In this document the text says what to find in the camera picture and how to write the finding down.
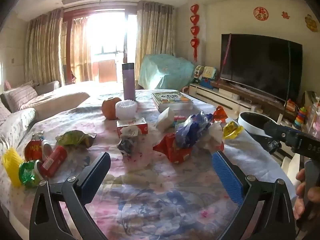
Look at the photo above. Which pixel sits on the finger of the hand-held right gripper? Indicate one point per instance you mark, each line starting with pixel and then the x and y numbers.
pixel 287 148
pixel 280 131

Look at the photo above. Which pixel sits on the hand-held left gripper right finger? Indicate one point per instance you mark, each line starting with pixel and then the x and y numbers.
pixel 227 177

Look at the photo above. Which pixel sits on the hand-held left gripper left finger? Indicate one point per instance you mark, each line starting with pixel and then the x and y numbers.
pixel 93 180

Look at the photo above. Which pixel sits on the pink bin with black bag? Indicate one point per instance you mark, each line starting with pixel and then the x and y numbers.
pixel 246 125

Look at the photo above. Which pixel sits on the red drink can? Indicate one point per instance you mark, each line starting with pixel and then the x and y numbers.
pixel 53 161

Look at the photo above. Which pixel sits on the white paper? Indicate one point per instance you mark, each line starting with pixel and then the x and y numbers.
pixel 215 135

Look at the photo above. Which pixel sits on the green snack bag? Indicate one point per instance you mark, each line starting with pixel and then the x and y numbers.
pixel 75 138

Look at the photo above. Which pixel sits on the dark wrapper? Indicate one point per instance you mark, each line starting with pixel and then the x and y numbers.
pixel 126 146

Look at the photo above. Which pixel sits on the yellow wrapper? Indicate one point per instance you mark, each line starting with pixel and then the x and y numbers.
pixel 231 130

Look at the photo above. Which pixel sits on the small white cup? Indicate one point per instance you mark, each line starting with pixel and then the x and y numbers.
pixel 47 150

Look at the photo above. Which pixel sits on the red snack wrapper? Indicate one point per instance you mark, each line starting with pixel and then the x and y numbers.
pixel 175 155

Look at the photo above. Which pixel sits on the blue plastic bag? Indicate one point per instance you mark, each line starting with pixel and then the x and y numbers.
pixel 190 132

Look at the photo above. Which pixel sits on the orange red foil wrapper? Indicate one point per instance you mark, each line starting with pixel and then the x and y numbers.
pixel 220 113

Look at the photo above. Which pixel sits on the green foil wrapper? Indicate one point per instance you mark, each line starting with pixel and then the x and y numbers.
pixel 27 175

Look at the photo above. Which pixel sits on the round red packet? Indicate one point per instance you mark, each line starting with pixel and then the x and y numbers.
pixel 32 150

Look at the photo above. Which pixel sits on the red tissue box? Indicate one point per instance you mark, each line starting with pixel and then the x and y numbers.
pixel 142 128

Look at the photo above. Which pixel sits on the teal round toy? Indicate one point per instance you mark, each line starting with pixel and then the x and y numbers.
pixel 178 124

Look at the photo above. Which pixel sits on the pink red small packet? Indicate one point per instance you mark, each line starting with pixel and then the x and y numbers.
pixel 180 118

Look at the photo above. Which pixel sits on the white tissue pack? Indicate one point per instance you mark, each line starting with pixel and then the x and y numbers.
pixel 165 118

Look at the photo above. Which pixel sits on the person's right hand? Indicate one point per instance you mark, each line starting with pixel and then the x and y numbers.
pixel 301 205

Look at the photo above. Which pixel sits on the clear plastic container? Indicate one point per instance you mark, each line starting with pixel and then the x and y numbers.
pixel 313 120

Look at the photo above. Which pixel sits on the red toy phone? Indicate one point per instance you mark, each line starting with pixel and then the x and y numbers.
pixel 291 105

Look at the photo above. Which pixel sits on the black flat television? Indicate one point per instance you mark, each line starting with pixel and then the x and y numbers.
pixel 260 67

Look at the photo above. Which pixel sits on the white television stand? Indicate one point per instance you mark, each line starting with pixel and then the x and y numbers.
pixel 217 97

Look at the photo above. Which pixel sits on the orange fruit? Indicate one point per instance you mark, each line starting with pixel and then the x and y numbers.
pixel 108 108

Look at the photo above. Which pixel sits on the thick white book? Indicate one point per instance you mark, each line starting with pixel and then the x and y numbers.
pixel 180 106

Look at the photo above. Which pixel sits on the light covered sofa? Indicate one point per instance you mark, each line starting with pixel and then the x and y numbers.
pixel 60 100

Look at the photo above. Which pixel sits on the blue toy box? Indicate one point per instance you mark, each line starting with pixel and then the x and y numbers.
pixel 206 83

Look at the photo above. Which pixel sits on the yellow white baby toy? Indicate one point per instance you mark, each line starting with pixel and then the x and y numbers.
pixel 210 72

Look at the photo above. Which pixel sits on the thin pink rod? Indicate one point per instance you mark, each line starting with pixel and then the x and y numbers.
pixel 227 50

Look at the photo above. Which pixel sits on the purple thermos bottle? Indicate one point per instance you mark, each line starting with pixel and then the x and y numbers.
pixel 128 85

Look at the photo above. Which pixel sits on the red hanging cloth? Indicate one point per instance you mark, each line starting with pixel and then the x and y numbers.
pixel 107 71

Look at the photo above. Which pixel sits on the pink striped cushion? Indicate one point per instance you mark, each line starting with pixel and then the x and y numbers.
pixel 21 96

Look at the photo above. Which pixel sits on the teal cloth covered furniture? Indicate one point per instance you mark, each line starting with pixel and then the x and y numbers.
pixel 165 72

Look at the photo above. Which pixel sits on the sheer brown curtain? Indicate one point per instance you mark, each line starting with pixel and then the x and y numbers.
pixel 80 50

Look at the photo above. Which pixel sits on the red heart hanging decoration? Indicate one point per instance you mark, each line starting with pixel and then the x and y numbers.
pixel 195 20

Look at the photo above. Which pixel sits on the beige patterned curtain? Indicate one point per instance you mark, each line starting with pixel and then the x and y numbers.
pixel 42 47
pixel 152 35

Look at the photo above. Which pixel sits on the yellow red wall sticker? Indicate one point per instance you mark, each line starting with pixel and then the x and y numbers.
pixel 311 23

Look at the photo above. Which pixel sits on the small red wall sticker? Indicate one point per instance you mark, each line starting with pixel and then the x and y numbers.
pixel 285 15

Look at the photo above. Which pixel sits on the round red wall sticker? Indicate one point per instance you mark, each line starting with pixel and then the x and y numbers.
pixel 261 13

